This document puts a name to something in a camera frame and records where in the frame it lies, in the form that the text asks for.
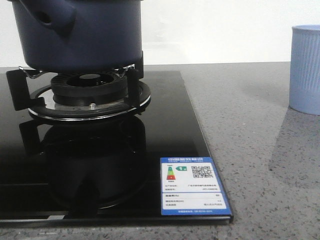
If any light blue ribbed cup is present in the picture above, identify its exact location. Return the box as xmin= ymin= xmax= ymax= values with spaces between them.
xmin=289 ymin=24 xmax=320 ymax=115

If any black pot support grate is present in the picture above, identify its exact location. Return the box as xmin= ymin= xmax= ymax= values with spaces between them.
xmin=6 ymin=58 xmax=151 ymax=122

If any dark blue cooking pot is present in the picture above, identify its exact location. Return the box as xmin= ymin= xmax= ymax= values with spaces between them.
xmin=12 ymin=0 xmax=143 ymax=73

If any blue energy label sticker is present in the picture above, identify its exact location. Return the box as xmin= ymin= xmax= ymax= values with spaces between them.
xmin=160 ymin=156 xmax=232 ymax=217

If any black glass gas stove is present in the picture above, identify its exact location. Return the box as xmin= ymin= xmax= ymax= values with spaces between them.
xmin=0 ymin=71 xmax=234 ymax=227

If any black round gas burner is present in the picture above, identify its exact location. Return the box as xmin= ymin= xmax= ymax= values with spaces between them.
xmin=50 ymin=71 xmax=128 ymax=107

